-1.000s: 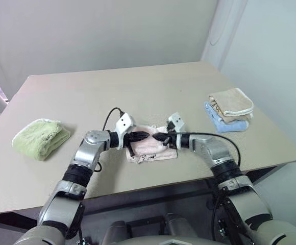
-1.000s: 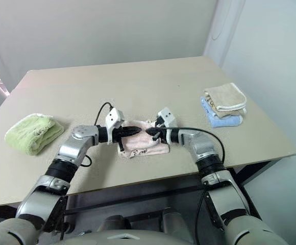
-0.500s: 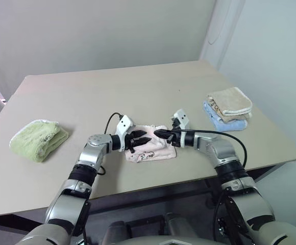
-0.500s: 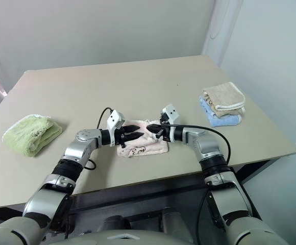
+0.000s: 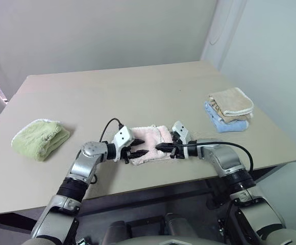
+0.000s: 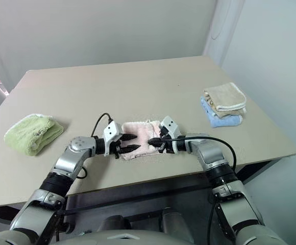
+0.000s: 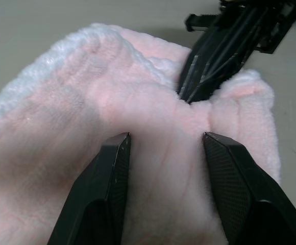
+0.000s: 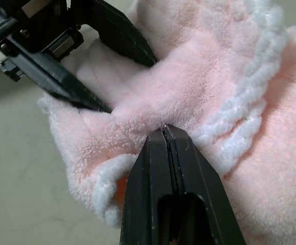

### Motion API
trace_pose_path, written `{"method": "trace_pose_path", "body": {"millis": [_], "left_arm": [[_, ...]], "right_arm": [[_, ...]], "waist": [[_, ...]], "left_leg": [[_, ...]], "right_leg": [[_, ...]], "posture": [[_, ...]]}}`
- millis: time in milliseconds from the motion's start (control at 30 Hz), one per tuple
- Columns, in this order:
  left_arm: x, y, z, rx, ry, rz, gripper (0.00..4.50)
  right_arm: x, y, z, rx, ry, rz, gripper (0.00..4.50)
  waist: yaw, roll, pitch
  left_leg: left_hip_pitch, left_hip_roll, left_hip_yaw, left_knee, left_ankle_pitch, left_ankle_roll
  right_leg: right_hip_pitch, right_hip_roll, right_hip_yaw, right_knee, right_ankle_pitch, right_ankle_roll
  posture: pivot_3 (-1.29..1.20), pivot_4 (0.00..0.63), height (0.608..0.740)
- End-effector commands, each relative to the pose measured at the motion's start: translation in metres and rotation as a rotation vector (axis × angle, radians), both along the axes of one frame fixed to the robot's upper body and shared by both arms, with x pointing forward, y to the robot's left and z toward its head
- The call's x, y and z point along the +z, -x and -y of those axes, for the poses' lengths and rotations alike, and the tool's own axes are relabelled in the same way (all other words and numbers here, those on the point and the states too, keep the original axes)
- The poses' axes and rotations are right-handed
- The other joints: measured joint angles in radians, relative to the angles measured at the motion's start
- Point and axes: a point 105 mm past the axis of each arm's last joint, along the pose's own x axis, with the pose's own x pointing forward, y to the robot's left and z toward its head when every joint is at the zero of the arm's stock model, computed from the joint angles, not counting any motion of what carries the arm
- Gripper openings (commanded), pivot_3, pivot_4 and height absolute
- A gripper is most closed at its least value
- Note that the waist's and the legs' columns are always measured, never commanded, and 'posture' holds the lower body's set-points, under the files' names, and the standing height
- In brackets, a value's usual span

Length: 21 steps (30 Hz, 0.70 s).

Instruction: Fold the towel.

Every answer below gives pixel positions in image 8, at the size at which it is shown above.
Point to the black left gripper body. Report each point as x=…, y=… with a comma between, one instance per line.
x=48, y=18

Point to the pink towel with white trim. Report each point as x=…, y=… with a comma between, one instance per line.
x=214, y=76

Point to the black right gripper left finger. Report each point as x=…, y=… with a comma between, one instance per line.
x=143, y=191

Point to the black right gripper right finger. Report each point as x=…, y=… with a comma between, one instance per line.
x=201, y=178

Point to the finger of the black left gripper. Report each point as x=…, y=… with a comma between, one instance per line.
x=51, y=76
x=127, y=38

